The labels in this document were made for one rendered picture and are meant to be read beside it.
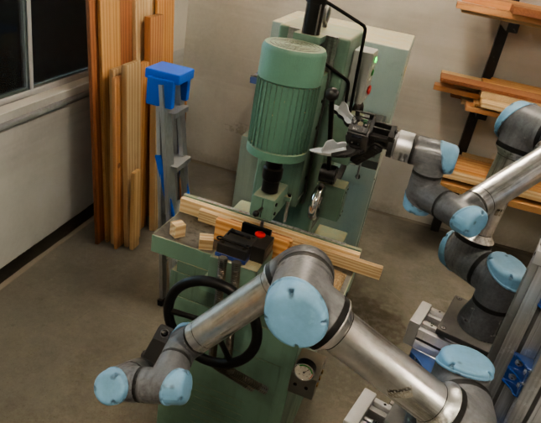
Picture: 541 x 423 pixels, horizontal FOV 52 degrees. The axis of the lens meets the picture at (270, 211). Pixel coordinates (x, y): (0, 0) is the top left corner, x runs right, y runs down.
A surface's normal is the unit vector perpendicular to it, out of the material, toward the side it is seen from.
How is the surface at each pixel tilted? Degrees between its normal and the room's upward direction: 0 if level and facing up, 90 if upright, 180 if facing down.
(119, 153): 88
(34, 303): 1
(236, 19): 90
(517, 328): 90
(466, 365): 8
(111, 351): 0
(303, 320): 87
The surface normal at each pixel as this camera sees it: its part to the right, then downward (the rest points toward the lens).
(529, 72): -0.28, 0.41
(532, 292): -0.52, 0.33
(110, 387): -0.20, -0.09
